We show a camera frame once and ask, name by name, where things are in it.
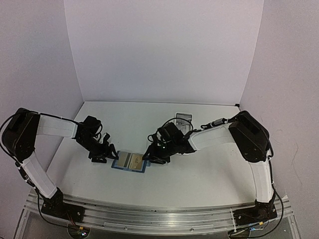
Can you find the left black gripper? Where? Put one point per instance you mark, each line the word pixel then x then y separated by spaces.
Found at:
pixel 103 153

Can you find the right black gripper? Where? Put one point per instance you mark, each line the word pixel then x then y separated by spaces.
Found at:
pixel 154 155

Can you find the silver cards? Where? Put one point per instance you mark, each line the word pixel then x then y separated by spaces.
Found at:
pixel 136 162

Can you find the blue card holder wallet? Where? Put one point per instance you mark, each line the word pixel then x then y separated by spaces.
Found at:
pixel 145 165

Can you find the gold credit card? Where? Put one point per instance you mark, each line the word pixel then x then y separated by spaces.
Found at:
pixel 124 159

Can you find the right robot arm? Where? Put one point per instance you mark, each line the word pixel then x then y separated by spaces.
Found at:
pixel 251 139

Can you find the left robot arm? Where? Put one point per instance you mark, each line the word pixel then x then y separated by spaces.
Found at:
pixel 18 138

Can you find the white plastic tray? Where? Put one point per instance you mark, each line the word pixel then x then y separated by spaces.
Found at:
pixel 183 121

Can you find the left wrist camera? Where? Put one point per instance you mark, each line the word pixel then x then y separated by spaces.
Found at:
pixel 104 137

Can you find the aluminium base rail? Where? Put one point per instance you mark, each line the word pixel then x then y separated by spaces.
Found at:
pixel 156 221

